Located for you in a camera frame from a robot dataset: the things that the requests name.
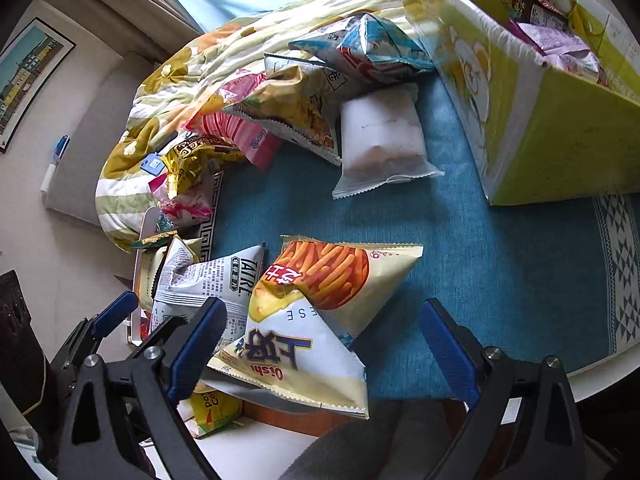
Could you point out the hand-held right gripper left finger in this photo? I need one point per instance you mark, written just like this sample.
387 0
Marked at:
187 355

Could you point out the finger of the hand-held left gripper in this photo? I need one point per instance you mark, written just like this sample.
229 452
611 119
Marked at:
115 312

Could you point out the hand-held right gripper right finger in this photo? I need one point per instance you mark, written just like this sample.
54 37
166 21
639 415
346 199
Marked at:
445 345

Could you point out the yellow white cheese stick bag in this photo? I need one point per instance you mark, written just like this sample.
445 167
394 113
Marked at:
310 310

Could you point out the green yellow cardboard box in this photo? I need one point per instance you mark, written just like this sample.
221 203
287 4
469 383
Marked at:
560 135

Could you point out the yellow snack packet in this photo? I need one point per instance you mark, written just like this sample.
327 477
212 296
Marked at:
215 410

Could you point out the beige snack bag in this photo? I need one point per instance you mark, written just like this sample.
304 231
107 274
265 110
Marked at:
167 265

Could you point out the white newspaper print snack bag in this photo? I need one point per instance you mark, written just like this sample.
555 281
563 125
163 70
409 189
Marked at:
215 280

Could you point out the small green orange snack packet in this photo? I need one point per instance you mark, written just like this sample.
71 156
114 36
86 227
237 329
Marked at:
155 241

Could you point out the dark patterned object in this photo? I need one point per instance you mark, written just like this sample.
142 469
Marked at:
17 340

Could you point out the pink white snack bag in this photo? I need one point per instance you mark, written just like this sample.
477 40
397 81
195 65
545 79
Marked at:
180 205

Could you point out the person's grey clothed leg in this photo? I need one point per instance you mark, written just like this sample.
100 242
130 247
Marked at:
360 445

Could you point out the small blue card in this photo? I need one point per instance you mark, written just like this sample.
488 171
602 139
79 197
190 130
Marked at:
152 164

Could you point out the gold black snack bag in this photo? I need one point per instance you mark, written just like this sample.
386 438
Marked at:
195 160

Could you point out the beige bed headboard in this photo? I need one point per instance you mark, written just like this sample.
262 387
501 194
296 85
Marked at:
90 135

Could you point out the small black object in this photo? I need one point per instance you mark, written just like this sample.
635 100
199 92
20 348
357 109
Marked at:
167 141

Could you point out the pink striped snack bag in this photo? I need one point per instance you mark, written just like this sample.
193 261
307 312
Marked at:
235 130

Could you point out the white translucent snack packet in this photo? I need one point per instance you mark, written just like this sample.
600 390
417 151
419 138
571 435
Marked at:
382 135

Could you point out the floral blanket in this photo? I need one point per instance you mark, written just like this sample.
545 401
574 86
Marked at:
165 90

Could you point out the yellow chips bag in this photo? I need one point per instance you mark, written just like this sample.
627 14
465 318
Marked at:
295 105

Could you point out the blue white snack bag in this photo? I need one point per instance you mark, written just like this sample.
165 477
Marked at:
370 45

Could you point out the heap of assorted snack packets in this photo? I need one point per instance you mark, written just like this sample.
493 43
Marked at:
550 35

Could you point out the framed wall poster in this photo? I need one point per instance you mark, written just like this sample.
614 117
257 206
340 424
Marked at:
30 80

